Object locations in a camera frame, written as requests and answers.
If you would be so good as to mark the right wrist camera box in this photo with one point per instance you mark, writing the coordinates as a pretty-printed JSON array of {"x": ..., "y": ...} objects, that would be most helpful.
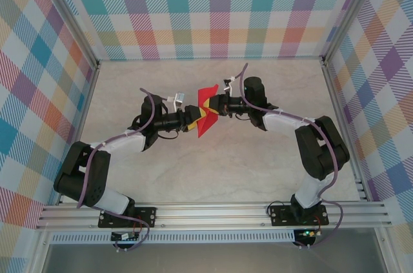
[{"x": 228, "y": 84}]

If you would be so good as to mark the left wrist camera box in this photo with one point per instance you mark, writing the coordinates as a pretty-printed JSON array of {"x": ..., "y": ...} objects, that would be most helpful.
[{"x": 179, "y": 100}]

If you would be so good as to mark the long aluminium mounting rail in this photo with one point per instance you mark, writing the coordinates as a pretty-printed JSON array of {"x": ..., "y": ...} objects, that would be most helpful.
[{"x": 209, "y": 216}]

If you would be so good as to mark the aluminium frame post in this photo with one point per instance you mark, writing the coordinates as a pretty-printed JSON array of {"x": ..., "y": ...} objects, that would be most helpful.
[
  {"x": 69, "y": 18},
  {"x": 353, "y": 11}
]

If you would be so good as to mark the red square paper sheet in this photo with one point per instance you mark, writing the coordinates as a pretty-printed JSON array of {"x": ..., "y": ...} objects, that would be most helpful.
[{"x": 208, "y": 124}]

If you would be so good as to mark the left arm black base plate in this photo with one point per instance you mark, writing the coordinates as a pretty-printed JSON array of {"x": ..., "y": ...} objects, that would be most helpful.
[{"x": 146, "y": 216}]

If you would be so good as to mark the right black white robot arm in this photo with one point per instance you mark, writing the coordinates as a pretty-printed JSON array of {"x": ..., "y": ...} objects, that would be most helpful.
[{"x": 322, "y": 157}]

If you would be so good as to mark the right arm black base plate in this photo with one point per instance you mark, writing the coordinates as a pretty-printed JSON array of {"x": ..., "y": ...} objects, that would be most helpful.
[{"x": 282, "y": 216}]

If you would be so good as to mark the grey metal sheet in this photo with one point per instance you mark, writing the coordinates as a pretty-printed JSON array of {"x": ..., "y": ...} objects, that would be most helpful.
[{"x": 209, "y": 258}]

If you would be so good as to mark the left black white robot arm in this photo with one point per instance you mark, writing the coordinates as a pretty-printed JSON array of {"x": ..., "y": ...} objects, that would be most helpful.
[{"x": 93, "y": 186}]

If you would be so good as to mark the aluminium table edge rail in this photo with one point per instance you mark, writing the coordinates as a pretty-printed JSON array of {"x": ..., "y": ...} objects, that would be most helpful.
[
  {"x": 342, "y": 118},
  {"x": 82, "y": 118}
]

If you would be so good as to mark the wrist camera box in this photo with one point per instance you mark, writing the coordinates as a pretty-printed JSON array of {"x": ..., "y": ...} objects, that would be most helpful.
[
  {"x": 228, "y": 84},
  {"x": 179, "y": 100}
]

